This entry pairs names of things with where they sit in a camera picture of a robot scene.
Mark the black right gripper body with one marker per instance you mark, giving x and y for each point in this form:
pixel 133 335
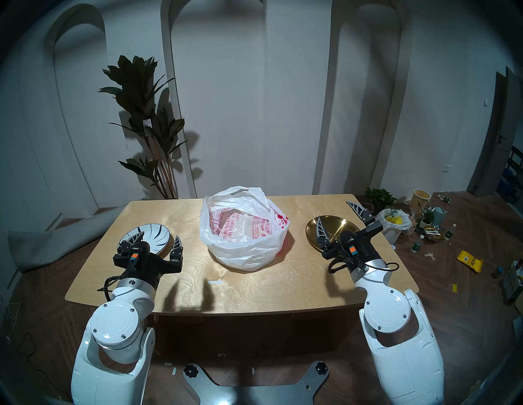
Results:
pixel 353 247

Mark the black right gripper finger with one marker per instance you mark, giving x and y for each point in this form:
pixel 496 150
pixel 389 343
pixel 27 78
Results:
pixel 361 212
pixel 321 234

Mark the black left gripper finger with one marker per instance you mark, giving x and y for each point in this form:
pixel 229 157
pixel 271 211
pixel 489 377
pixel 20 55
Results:
pixel 176 251
pixel 130 243

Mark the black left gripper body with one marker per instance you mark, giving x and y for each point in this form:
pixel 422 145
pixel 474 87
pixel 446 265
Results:
pixel 147 263

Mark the round gold metal plate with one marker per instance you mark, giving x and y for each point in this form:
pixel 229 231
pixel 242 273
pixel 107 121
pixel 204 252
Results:
pixel 341 226

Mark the black white striped plate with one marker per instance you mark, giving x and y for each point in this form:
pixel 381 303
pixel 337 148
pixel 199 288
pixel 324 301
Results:
pixel 157 234

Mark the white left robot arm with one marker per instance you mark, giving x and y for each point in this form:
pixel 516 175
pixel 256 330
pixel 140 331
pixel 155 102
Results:
pixel 118 326

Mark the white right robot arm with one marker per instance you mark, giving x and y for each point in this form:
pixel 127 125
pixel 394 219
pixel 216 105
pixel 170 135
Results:
pixel 404 347

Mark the white bag with yellow items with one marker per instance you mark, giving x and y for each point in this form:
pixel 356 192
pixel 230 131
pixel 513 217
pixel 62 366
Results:
pixel 394 226

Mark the white plastic shopping bag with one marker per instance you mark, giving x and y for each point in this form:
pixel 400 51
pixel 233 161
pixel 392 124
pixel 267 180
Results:
pixel 245 255

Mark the cardboard box with items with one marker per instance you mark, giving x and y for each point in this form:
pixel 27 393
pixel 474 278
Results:
pixel 514 281

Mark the small leafy green plant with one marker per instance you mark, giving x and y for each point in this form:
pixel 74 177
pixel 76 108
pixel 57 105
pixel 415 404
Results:
pixel 380 198

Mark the beige paper cup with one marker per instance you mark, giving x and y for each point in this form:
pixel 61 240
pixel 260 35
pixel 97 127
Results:
pixel 419 202

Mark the tiny potted green plant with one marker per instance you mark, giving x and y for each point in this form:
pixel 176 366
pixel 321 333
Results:
pixel 428 218

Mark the red printed white packets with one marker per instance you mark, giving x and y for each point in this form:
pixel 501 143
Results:
pixel 241 226

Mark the small gold bowl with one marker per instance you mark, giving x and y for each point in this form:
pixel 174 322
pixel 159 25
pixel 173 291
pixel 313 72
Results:
pixel 434 234

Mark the teal pitcher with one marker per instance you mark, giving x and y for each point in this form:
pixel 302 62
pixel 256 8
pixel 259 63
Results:
pixel 439 216

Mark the light wooden table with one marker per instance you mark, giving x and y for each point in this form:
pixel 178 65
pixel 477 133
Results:
pixel 265 290

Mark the rolled grey floor mat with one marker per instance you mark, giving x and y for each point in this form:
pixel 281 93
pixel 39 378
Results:
pixel 49 243

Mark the black star knob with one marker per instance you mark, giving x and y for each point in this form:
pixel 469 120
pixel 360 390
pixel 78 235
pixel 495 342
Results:
pixel 190 370
pixel 321 368

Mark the yellow snack packet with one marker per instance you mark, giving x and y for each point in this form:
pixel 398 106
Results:
pixel 470 261

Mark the dark grey door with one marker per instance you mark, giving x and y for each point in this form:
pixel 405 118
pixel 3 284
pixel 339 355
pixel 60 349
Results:
pixel 496 139

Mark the tall dark green plant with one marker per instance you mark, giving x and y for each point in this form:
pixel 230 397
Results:
pixel 137 87

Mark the dark storage shelf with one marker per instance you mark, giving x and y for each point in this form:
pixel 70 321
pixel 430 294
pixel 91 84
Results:
pixel 512 175

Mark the grey metal robot base plate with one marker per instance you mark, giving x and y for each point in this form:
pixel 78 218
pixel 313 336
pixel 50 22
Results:
pixel 253 394

